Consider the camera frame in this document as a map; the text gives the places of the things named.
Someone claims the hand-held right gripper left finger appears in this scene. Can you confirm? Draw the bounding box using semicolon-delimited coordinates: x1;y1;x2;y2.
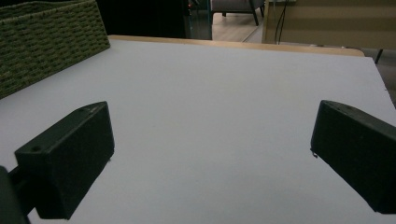
13;101;116;220

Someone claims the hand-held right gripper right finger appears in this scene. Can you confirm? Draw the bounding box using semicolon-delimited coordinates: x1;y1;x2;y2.
310;99;396;215

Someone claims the green woven basket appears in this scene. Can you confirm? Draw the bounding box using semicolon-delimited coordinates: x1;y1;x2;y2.
0;0;111;100

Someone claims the beige wooden cabinet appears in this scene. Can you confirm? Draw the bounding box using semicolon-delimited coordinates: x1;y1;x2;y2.
262;0;396;50

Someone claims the white table mat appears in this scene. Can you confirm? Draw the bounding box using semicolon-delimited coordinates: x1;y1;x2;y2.
0;39;396;224

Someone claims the wooden table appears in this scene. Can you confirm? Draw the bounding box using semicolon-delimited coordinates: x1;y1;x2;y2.
107;35;365;58

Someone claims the black cabinet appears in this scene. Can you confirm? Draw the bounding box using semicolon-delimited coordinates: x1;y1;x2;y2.
96;0;213;41

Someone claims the grey chair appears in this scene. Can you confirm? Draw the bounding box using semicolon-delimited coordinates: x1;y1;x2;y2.
210;0;266;27

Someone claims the black hanging cable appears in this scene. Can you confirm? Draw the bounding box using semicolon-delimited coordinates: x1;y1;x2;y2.
274;0;289;45

